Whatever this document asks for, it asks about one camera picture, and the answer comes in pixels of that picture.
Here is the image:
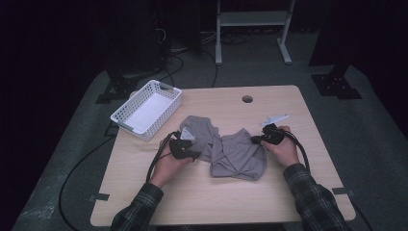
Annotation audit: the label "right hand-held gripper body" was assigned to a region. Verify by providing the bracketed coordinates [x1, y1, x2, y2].
[259, 114, 289, 145]

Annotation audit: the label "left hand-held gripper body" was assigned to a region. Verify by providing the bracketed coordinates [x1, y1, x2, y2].
[168, 127, 196, 161]

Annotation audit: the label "grey pants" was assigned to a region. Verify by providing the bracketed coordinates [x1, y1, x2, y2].
[178, 115, 268, 182]

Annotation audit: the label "white perforated plastic basket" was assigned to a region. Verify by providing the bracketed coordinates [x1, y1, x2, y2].
[110, 79, 183, 142]

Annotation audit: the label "person's right hand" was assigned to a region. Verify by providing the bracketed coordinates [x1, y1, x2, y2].
[261, 125, 301, 167]

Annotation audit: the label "person's left hand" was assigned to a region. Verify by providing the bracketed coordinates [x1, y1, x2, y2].
[149, 140, 193, 189]

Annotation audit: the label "black stand base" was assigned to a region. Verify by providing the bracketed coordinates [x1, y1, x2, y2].
[311, 64, 364, 100]
[95, 68, 142, 105]

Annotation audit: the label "grey tape strip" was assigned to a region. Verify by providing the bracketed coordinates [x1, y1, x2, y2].
[89, 192, 111, 202]
[331, 187, 355, 196]

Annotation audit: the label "left hand-held gripper black cable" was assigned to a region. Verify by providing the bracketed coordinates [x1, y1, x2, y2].
[145, 130, 177, 184]

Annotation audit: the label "hand-held gripper black cable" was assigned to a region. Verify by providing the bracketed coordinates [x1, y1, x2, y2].
[145, 130, 177, 184]
[283, 129, 312, 171]

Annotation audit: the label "right hand-held gripper black cable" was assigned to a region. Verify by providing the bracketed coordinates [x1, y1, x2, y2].
[283, 129, 312, 171]

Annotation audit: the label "thin black floor cable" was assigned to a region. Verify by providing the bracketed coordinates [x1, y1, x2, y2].
[201, 47, 219, 89]

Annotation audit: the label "tangle of floor cables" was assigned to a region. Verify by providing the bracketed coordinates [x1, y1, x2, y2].
[200, 30, 254, 46]

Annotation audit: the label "white metal stand frame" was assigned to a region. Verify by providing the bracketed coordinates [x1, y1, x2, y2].
[215, 0, 296, 66]

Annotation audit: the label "long black floor cable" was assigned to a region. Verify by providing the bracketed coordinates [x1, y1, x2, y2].
[58, 134, 117, 231]

